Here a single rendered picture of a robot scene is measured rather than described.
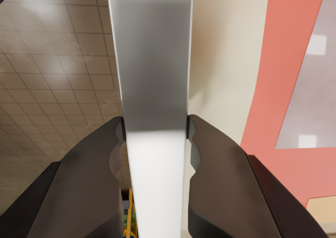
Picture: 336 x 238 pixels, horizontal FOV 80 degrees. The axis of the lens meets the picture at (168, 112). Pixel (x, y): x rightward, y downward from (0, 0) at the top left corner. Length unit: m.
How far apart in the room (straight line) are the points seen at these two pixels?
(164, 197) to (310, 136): 0.13
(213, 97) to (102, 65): 1.72
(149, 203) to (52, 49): 1.77
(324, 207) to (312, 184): 0.05
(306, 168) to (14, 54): 2.00
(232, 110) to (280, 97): 0.04
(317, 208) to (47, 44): 1.82
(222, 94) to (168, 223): 0.11
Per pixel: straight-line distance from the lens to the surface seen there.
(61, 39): 1.79
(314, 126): 0.21
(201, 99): 0.15
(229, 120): 0.17
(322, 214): 0.31
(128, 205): 4.63
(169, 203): 0.17
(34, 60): 2.02
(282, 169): 0.23
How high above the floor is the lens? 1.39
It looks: 38 degrees down
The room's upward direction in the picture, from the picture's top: 177 degrees clockwise
